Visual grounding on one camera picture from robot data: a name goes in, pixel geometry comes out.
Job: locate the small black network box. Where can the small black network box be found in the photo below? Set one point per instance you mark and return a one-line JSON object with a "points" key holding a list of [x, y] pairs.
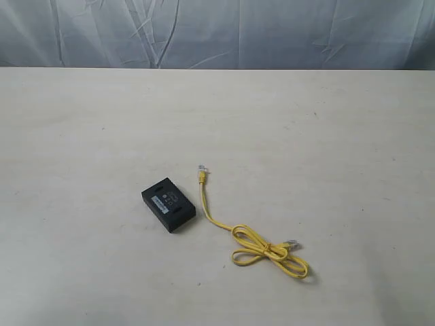
{"points": [[169, 204]]}

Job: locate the grey backdrop curtain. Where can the grey backdrop curtain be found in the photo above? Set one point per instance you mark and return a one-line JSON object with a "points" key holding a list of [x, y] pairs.
{"points": [[218, 34]]}

